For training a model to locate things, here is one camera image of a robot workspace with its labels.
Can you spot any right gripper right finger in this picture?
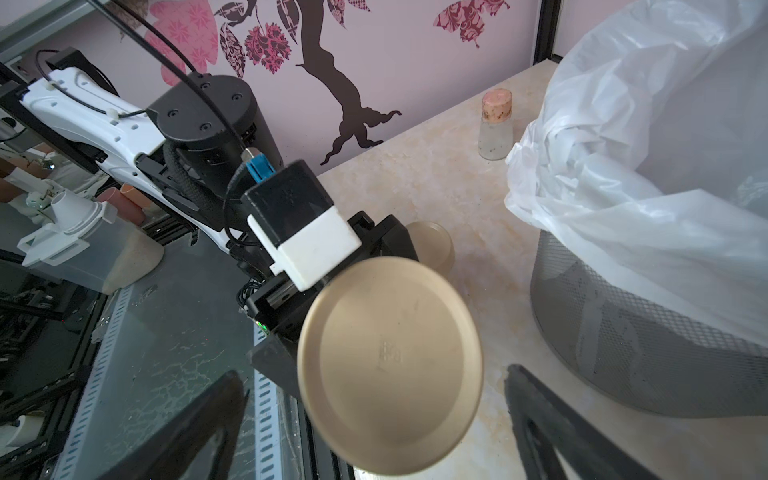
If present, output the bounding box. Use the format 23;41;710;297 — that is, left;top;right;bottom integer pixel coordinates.
504;364;656;479

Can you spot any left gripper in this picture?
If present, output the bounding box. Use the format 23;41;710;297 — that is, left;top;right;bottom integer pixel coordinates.
244;211;418;396

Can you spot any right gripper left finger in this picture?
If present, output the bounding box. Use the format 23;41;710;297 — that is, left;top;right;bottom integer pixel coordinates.
100;370;249;479

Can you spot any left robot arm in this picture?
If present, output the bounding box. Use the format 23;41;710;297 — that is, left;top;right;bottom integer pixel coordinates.
1;49;417;396

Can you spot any grey mesh trash bin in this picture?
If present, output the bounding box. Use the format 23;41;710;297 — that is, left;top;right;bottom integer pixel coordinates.
530;231;767;418

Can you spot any left glass jar beige lid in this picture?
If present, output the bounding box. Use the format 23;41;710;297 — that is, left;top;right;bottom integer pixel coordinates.
406;221;455;277

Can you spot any small bottle with cork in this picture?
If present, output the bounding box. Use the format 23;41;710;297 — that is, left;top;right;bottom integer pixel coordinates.
478;88;515;161

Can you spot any white plastic trash bag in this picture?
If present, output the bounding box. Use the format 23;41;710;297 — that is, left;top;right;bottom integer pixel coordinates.
505;1;767;346

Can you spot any white slotted cable duct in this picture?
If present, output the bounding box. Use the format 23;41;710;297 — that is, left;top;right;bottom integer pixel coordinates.
52;285;134;480

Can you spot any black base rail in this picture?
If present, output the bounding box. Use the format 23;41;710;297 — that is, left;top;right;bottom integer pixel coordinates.
1;233;218;479

